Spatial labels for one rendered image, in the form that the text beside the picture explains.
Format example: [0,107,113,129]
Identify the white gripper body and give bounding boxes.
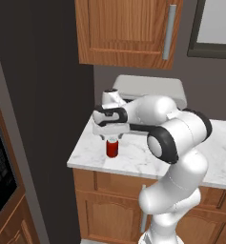
[92,122,131,141]

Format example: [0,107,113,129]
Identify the red soda can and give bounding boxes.
[106,138,120,159]

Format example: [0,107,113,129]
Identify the wooden drawer front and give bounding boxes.
[72,168,158,193]
[195,186,226,214]

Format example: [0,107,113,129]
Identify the pale grey countertop appliance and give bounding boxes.
[112,74,188,111]

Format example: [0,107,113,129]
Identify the wooden base cupboard door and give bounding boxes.
[175,209,226,244]
[75,190,151,244]

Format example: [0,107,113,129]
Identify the black built-in oven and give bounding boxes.
[0,106,19,224]

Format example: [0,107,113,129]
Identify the wooden oven cabinet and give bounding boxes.
[0,79,41,244]

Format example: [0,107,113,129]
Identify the dark framed window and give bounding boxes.
[187,0,226,60]

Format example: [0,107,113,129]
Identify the wooden wall cupboard door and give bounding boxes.
[74,0,184,71]

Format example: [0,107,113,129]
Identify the grey wall cupboard handle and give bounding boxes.
[162,3,177,61]

